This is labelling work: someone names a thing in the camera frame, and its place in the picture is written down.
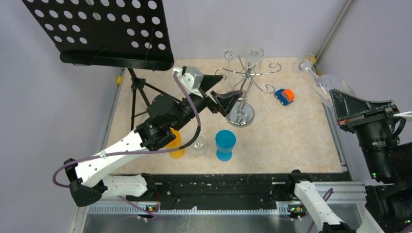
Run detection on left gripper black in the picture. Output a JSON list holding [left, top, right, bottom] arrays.
[[171, 75, 242, 131]]

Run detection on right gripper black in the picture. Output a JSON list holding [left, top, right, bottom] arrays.
[[328, 87, 399, 177]]

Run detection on blue wine glass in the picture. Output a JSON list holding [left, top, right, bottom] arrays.
[[215, 130, 237, 162]]

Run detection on clear wine glass front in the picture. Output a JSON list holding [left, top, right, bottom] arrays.
[[189, 136, 207, 157]]

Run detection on clear wine glass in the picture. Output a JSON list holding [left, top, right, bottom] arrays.
[[189, 136, 207, 157], [246, 46, 264, 73], [292, 54, 356, 108], [220, 49, 238, 63]]

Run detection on orange wine glass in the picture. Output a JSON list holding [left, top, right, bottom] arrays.
[[166, 129, 185, 159]]

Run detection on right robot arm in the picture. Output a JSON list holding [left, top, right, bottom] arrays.
[[329, 89, 412, 233]]

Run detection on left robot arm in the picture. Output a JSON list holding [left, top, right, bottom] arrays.
[[62, 68, 243, 207]]

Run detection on yellow corner clip right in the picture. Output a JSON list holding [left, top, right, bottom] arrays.
[[307, 56, 317, 65]]

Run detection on blue and orange toy car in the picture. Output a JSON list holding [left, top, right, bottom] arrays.
[[274, 89, 294, 106]]

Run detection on aluminium corner profile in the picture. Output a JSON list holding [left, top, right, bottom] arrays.
[[315, 0, 357, 62]]

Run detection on black perforated music stand desk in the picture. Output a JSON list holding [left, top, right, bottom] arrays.
[[24, 0, 174, 71]]

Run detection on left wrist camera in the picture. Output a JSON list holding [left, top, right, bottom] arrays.
[[172, 67, 206, 98]]

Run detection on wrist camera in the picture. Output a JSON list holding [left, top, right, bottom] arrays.
[[394, 111, 412, 118], [172, 67, 206, 98]]

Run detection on chrome wire wine glass rack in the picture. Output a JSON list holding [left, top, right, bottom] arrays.
[[215, 54, 282, 128]]

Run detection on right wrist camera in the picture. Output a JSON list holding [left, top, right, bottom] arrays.
[[394, 111, 412, 118]]

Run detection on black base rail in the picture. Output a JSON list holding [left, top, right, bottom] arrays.
[[125, 173, 351, 213]]

